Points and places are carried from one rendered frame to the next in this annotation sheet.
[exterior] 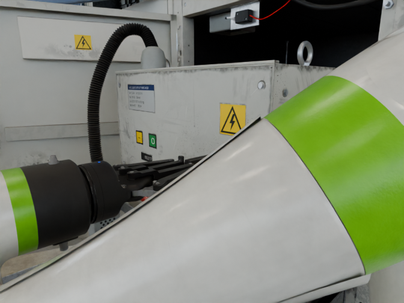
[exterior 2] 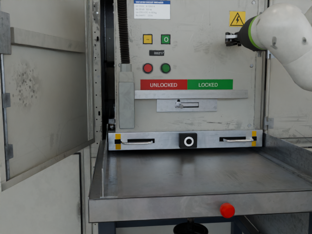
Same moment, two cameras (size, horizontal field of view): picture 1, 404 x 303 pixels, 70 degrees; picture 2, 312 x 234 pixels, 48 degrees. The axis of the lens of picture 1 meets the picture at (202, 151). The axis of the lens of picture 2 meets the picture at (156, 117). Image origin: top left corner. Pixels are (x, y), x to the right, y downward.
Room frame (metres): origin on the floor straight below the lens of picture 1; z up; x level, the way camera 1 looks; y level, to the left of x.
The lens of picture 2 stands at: (0.00, 1.11, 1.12)
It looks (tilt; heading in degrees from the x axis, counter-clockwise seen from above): 7 degrees down; 305
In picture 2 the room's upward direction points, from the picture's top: straight up
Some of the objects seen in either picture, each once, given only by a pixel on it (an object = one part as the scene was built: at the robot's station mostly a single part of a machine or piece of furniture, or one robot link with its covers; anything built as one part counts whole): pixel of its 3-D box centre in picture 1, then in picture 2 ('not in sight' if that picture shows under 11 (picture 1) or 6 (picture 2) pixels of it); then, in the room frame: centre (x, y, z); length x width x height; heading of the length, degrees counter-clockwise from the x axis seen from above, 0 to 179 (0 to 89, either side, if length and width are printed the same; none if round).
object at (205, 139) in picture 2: not in sight; (185, 138); (0.61, 0.05, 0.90); 0.54 x 0.05 x 0.06; 41
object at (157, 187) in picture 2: not in sight; (191, 166); (0.55, 0.12, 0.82); 0.68 x 0.62 x 0.06; 131
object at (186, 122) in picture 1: (171, 185); (187, 65); (0.59, 0.07, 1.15); 0.48 x 0.01 x 0.48; 41
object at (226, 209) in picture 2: not in sight; (225, 209); (0.31, 0.39, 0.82); 0.04 x 0.03 x 0.03; 131
